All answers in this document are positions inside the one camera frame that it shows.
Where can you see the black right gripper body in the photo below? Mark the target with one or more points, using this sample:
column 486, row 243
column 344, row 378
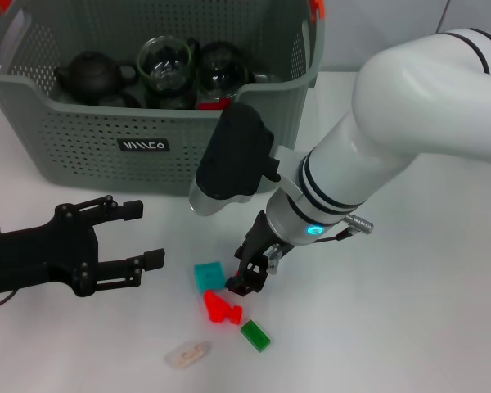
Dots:
column 258, row 241

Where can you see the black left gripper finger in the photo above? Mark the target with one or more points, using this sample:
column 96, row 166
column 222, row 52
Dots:
column 133, row 209
column 153, row 258

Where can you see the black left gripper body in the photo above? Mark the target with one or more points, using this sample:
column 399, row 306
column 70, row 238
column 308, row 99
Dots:
column 37, row 258

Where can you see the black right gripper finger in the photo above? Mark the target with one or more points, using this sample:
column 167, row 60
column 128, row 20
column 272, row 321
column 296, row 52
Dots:
column 258, row 278
column 232, row 282

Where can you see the teal square building plate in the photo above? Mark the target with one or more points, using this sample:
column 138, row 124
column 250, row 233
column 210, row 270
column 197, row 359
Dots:
column 208, row 276

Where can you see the green building plate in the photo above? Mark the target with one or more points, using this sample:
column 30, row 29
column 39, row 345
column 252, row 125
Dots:
column 254, row 335

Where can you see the dark red curved brick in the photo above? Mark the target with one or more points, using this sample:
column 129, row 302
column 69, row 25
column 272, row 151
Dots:
column 210, row 105

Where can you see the grey perforated storage bin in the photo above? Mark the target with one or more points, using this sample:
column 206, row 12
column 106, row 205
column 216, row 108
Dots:
column 127, row 155

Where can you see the bright red slope brick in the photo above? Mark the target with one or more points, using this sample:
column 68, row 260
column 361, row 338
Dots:
column 214, row 307

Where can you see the small bright red brick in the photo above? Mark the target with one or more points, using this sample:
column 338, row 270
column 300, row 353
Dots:
column 234, row 314

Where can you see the translucent white building brick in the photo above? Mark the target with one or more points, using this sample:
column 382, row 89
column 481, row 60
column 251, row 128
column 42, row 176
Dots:
column 188, row 354

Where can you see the black clay teapot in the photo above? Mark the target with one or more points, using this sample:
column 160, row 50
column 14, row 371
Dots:
column 90, row 78

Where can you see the grey right wrist camera housing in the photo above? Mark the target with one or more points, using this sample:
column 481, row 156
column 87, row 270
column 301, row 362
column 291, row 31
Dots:
column 237, row 159

